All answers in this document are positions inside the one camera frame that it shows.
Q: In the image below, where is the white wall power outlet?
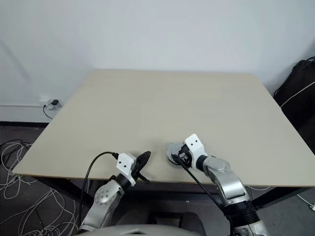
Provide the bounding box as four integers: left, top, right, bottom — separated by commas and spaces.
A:
39, 94, 63, 110

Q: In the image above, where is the white cable on bag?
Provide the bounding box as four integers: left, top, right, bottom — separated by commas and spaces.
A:
280, 82, 315, 109

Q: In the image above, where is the black bag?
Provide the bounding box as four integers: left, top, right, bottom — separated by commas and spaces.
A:
273, 56, 315, 153

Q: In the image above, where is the dark grey rounded shape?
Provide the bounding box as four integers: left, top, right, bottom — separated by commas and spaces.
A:
176, 212, 205, 232

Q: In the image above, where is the white power strip cable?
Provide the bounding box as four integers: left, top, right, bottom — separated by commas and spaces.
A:
296, 193, 312, 205

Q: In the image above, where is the black table crossbeam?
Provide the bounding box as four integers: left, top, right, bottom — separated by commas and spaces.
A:
70, 180, 222, 195

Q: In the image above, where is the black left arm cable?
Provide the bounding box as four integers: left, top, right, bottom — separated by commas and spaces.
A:
78, 151, 120, 217

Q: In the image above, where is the white wall cable duct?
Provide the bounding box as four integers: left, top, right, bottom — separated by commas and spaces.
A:
0, 104, 44, 108

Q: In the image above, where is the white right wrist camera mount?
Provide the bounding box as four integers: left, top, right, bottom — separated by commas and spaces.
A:
184, 133, 209, 171

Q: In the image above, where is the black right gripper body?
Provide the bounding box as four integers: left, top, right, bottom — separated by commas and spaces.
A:
178, 147, 194, 165

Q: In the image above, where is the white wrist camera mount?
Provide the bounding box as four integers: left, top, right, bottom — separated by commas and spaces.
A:
116, 152, 137, 186
184, 133, 209, 171

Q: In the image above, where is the grey robot torso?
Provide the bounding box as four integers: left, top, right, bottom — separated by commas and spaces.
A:
81, 222, 237, 236

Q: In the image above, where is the black adapter cable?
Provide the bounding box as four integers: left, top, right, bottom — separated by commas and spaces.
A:
42, 104, 54, 119

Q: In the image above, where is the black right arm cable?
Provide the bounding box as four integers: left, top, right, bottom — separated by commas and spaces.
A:
180, 161, 235, 236

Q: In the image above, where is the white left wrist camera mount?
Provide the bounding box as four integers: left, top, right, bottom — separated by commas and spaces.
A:
116, 152, 137, 186

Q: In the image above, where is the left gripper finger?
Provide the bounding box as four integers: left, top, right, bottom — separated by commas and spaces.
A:
136, 150, 152, 164
137, 154, 151, 172

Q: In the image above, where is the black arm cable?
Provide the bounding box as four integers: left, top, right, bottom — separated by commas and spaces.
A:
180, 161, 235, 236
78, 151, 120, 217

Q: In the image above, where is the black table leg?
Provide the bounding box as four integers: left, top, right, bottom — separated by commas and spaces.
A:
31, 175, 94, 207
252, 187, 302, 210

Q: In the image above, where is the grey finned motor lid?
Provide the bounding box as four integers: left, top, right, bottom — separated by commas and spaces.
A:
165, 142, 187, 161

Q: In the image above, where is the tangle of white floor cables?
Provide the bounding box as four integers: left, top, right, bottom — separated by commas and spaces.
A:
0, 140, 85, 236

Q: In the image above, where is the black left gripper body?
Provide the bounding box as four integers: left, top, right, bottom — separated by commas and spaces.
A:
132, 162, 150, 185

